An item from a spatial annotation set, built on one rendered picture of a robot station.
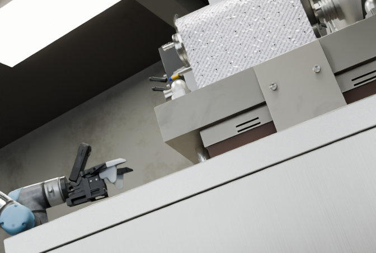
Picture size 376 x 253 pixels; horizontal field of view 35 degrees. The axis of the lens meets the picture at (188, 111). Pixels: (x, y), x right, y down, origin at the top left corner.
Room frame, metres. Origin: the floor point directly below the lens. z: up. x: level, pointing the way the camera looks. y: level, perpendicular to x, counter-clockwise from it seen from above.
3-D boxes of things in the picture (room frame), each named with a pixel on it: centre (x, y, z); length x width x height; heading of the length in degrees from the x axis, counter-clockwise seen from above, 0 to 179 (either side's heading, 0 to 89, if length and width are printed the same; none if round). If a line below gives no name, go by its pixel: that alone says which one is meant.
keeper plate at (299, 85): (0.76, -0.16, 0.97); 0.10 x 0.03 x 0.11; 77
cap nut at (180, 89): (0.84, 0.00, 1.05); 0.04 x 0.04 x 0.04
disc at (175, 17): (1.06, -0.04, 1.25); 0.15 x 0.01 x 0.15; 167
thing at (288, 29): (0.98, -0.15, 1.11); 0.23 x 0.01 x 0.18; 77
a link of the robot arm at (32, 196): (1.56, 0.50, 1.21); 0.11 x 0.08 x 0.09; 93
